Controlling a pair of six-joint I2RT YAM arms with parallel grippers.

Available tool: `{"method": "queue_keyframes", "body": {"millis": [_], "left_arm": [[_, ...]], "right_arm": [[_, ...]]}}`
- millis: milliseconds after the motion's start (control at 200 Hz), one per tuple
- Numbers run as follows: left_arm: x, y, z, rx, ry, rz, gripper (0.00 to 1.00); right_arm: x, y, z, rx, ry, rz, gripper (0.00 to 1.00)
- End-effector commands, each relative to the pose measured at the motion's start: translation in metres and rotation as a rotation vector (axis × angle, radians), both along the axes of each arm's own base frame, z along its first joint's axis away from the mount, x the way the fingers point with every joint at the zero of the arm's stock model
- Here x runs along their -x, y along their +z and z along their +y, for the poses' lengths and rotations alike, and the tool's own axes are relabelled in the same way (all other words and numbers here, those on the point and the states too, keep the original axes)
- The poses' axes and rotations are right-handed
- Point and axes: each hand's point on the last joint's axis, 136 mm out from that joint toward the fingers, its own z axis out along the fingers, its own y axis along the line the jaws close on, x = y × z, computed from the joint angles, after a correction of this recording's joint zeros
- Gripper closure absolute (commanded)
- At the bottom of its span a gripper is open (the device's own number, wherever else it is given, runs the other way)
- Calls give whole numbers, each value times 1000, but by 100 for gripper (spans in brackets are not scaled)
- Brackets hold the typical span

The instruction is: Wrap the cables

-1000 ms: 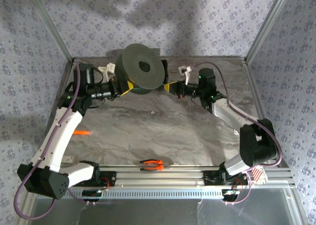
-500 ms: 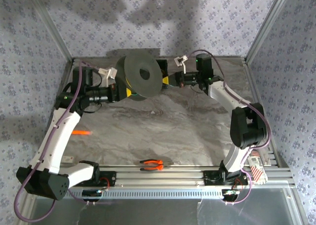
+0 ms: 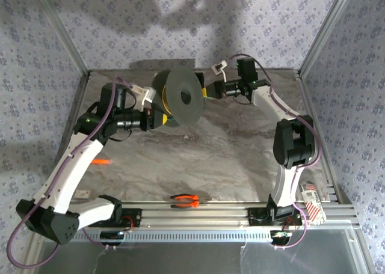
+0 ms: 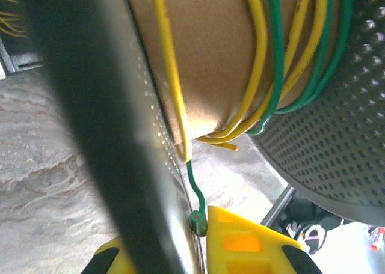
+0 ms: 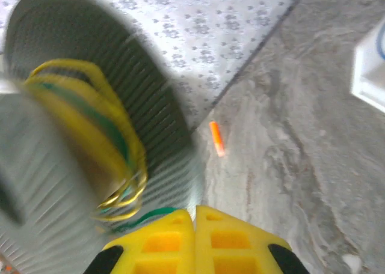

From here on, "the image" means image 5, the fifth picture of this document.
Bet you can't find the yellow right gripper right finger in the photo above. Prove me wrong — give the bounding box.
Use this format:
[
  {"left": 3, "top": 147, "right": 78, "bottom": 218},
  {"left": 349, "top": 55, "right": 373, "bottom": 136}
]
[{"left": 195, "top": 205, "right": 311, "bottom": 274}]

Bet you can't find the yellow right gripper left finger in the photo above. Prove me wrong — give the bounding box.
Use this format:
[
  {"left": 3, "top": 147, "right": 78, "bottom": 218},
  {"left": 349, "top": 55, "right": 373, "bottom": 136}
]
[{"left": 86, "top": 209, "right": 197, "bottom": 274}]

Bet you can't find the green cable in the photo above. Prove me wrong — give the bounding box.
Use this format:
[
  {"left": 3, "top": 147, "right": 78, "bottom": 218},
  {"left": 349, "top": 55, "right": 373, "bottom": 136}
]
[{"left": 38, "top": 81, "right": 179, "bottom": 233}]

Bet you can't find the yellow cable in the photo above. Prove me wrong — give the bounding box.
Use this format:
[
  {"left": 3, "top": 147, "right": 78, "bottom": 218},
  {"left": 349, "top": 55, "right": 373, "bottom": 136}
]
[{"left": 22, "top": 58, "right": 149, "bottom": 222}]

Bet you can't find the grey perforated cable spool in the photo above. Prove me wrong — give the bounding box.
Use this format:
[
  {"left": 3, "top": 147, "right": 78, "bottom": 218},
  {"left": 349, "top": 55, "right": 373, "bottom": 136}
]
[{"left": 0, "top": 0, "right": 206, "bottom": 274}]

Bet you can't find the white box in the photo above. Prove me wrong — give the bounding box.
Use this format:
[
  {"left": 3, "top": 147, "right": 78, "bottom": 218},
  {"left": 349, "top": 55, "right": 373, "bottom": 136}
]
[{"left": 350, "top": 17, "right": 385, "bottom": 114}]

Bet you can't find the short orange cable piece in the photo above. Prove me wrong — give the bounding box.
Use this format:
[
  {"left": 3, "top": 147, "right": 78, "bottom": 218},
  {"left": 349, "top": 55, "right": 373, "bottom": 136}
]
[{"left": 208, "top": 121, "right": 226, "bottom": 158}]

